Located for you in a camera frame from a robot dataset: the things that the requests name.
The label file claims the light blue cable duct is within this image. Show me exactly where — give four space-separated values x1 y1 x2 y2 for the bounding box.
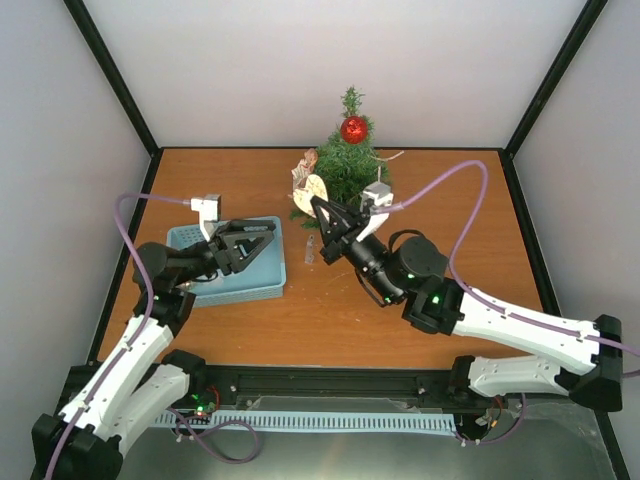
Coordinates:
152 409 457 436

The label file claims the purple floor cable loop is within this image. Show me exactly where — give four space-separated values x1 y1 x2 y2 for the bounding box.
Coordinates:
169 402 261 464

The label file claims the red ball ornament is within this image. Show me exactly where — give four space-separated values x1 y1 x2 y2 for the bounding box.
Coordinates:
340 115 369 145

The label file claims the snowman ornament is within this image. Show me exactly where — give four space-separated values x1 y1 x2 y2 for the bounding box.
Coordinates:
291 148 318 192

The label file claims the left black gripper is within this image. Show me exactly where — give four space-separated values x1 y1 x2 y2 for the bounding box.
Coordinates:
174 219 277 287

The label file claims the small green christmas tree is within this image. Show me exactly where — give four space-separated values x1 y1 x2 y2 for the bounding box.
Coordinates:
312 86 379 207

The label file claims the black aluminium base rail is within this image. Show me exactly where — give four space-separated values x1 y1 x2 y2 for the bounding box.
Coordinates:
64 363 596 416

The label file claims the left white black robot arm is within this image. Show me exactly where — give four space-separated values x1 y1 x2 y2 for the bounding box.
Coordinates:
31 217 278 479

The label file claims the blue plastic basket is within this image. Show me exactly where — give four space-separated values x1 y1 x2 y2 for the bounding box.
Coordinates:
190 216 286 308

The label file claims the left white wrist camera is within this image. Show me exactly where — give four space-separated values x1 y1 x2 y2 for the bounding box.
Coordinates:
185 194 221 241

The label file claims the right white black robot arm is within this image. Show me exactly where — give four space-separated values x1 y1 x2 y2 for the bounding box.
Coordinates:
310 196 623 412

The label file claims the beige wooden heart ornament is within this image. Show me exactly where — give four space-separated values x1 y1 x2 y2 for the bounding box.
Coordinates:
292 174 328 218

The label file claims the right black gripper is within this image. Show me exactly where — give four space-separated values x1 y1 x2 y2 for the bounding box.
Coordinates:
310 194 400 305

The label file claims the clear plastic battery box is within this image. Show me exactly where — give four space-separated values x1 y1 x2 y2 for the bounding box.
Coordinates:
304 234 315 265

